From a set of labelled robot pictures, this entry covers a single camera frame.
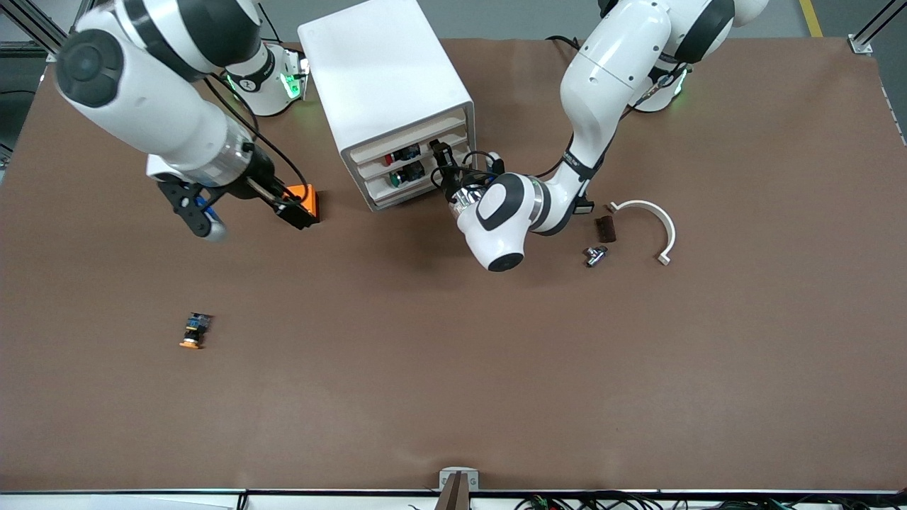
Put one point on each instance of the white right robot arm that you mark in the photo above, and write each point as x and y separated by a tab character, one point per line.
142	99

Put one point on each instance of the white table edge rail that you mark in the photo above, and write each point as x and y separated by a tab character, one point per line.
142	499

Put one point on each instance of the dark brown cylindrical part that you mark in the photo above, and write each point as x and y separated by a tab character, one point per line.
606	229

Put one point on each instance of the white semicircular plastic clamp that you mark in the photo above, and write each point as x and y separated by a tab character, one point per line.
671	235

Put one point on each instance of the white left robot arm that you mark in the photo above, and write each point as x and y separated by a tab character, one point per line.
609	64

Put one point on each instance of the chrome metal tee fitting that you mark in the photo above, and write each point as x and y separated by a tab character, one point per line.
595	255

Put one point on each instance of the green push button switch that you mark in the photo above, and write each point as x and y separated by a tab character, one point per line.
407	173

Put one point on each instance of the orange box with hole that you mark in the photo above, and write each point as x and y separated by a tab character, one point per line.
306	193

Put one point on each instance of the white square push button switch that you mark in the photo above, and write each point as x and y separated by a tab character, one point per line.
584	207

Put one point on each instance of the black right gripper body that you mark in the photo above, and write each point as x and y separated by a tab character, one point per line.
259	180

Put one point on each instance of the red push button switch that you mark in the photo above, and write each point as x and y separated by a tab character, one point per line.
404	154

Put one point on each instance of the grey metal table bracket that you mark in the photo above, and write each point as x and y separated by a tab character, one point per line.
448	480

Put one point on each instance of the yellow push button switch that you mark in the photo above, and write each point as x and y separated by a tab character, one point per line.
193	329

